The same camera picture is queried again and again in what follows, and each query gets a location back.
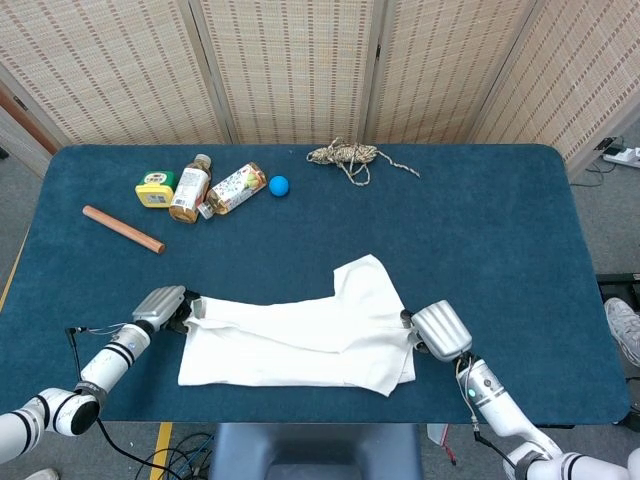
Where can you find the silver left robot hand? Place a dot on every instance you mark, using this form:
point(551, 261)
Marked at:
point(160, 305)

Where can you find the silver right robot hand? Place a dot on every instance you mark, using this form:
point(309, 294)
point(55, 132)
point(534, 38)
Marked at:
point(442, 330)

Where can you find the white T-shirt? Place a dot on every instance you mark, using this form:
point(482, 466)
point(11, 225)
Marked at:
point(300, 350)

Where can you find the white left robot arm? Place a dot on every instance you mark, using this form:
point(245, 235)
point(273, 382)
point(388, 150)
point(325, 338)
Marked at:
point(110, 360)

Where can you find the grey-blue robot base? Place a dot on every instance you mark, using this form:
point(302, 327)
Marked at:
point(315, 450)

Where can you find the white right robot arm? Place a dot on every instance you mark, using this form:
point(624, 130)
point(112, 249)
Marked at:
point(500, 405)

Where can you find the wooden rolling pin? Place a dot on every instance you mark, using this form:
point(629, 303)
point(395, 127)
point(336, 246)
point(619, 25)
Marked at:
point(122, 229)

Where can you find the blue carpet table cover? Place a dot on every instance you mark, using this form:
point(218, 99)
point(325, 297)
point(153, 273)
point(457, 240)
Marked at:
point(500, 250)

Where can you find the tea bottle with white label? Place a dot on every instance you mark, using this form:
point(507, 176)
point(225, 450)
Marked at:
point(187, 192)

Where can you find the tea bottle with fruit label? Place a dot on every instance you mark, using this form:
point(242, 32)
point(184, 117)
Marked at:
point(232, 192)

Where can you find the blue ball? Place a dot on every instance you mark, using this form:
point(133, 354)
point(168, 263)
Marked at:
point(279, 186)

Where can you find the white sneaker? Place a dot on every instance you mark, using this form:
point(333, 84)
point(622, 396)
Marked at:
point(622, 325)
point(42, 475)

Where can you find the black table foot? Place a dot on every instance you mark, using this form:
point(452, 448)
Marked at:
point(620, 285)

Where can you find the white power strip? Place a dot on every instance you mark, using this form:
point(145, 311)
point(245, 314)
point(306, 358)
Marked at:
point(625, 156)

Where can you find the woven bamboo folding screen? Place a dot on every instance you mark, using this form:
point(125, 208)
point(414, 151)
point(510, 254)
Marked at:
point(300, 65)

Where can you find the brown door frame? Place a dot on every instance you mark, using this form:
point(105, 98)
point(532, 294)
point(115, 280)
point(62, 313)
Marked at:
point(30, 120)

